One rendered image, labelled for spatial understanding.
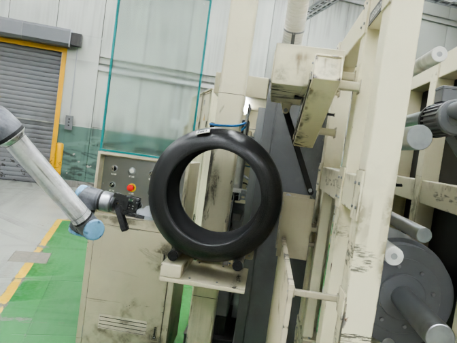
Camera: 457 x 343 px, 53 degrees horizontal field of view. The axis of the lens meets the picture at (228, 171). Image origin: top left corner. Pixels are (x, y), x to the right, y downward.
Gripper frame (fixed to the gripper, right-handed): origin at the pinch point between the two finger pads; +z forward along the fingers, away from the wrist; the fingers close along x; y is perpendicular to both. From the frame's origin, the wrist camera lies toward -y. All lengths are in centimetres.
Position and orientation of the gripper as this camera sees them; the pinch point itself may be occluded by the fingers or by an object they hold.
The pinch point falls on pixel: (153, 219)
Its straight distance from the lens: 206.6
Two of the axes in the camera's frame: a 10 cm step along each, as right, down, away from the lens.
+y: 2.6, -9.6, -0.6
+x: 0.9, -0.4, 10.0
